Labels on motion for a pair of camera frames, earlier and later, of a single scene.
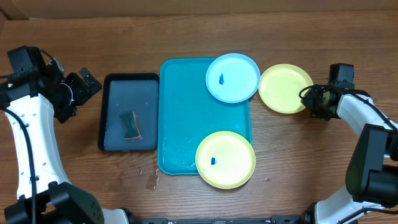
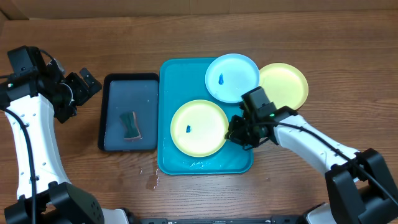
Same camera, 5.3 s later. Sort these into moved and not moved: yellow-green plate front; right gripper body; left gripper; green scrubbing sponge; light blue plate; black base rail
Moved: yellow-green plate front; right gripper body
Not moved: green scrubbing sponge; left gripper; black base rail; light blue plate
